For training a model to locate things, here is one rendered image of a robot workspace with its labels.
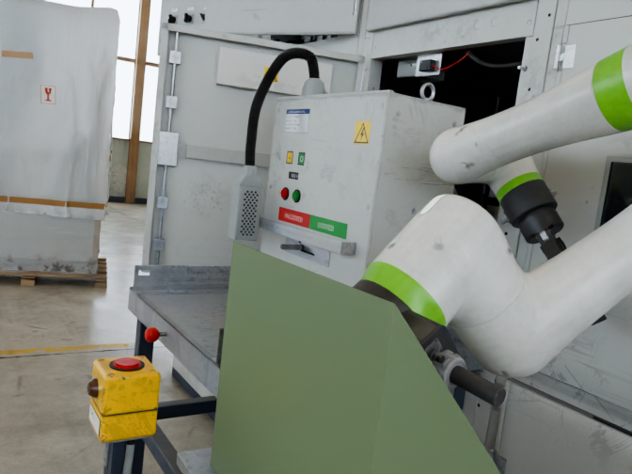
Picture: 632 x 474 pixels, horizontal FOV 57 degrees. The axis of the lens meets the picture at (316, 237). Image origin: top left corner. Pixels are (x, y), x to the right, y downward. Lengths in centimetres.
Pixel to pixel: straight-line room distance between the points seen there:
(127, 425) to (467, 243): 54
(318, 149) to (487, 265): 74
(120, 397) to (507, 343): 54
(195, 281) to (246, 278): 82
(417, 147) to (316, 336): 70
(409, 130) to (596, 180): 38
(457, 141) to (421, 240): 36
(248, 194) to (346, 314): 96
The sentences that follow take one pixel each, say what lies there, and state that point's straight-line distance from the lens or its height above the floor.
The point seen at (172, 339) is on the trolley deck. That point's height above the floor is 82.
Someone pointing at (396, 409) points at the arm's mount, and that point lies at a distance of 63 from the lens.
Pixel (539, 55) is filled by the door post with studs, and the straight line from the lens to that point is 146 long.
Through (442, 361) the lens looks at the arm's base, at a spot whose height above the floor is 102.
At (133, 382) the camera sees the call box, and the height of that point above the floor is 89.
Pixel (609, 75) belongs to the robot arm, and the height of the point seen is 139.
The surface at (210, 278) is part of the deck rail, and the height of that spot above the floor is 88.
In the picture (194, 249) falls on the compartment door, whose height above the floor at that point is 92.
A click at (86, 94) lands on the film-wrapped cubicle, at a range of 518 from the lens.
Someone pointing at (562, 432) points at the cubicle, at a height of 74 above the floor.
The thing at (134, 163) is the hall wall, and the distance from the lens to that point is 1257.
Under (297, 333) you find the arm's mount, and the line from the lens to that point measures 72.
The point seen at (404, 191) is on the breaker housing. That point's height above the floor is 119.
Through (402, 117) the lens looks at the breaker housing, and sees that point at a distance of 127.
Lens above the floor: 122
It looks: 7 degrees down
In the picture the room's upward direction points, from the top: 7 degrees clockwise
